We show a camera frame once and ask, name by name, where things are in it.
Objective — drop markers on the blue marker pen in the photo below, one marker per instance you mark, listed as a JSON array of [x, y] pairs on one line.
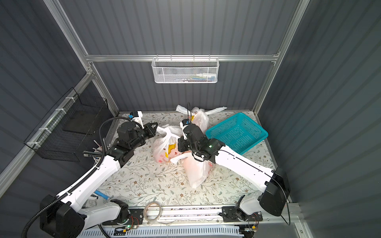
[[98, 193]]

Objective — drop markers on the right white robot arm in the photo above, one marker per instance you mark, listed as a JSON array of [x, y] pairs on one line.
[[273, 185]]

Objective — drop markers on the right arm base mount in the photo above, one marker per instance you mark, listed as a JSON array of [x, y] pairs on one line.
[[231, 214]]

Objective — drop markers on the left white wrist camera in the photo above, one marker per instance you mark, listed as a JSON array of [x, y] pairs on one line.
[[136, 116]]

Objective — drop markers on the teal plastic basket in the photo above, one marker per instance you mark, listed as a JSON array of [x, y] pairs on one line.
[[239, 132]]

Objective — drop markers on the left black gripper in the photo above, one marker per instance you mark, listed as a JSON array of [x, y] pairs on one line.
[[149, 130]]

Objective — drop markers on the black wire wall basket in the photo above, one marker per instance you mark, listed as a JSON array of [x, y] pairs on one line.
[[70, 129]]

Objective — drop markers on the white plastic bag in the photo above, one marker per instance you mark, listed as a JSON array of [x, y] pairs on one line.
[[165, 148]]

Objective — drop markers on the clear plastic bag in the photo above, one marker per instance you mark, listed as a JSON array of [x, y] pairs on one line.
[[197, 172]]

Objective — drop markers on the cartoon printed plastic bag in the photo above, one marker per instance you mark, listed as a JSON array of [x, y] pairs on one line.
[[198, 116]]

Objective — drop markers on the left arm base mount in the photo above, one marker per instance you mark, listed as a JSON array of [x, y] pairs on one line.
[[131, 216]]

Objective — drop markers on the white wire wall basket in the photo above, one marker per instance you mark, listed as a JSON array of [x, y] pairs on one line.
[[185, 70]]

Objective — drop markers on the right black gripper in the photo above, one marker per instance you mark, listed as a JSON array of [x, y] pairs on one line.
[[183, 144]]

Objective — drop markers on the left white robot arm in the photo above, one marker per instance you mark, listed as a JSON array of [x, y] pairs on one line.
[[63, 215]]

